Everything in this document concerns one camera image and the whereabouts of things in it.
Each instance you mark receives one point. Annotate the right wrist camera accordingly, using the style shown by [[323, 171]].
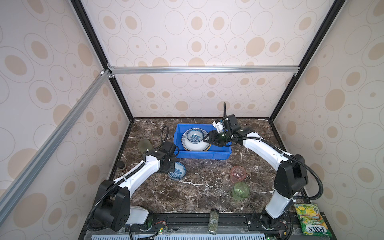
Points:
[[219, 125]]

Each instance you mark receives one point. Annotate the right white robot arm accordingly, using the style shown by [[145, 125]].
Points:
[[292, 171]]

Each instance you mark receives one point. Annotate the green Fox's candy bag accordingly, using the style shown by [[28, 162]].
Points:
[[311, 220]]

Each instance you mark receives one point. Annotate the pink glass cup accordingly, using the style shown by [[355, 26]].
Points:
[[238, 174]]

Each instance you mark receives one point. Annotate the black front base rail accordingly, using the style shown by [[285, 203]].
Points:
[[195, 226]]

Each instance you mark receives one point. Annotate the herb spice jar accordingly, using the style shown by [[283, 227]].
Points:
[[213, 222]]

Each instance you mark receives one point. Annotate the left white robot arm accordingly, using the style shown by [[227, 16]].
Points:
[[112, 206]]

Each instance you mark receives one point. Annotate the aluminium rail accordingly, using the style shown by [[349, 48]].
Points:
[[20, 185], [202, 70]]

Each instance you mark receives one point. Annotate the blue plastic bin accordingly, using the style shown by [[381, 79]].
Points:
[[213, 153]]

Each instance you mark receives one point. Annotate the back aluminium rail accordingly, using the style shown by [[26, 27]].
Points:
[[202, 70]]

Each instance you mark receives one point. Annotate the green glass cup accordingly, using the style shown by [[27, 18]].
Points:
[[240, 191]]

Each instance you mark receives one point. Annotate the black striped rim plate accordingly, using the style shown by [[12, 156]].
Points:
[[199, 147]]

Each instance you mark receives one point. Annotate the small dark sauce bottle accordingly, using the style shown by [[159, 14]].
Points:
[[121, 165]]

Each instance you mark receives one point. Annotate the blue floral ceramic bowl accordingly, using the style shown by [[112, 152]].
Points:
[[195, 135]]

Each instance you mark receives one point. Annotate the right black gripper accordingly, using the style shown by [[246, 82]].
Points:
[[213, 138]]

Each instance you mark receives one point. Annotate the left aluminium rail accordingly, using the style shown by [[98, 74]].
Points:
[[20, 185]]

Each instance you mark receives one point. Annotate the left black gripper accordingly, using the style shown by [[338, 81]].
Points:
[[172, 161]]

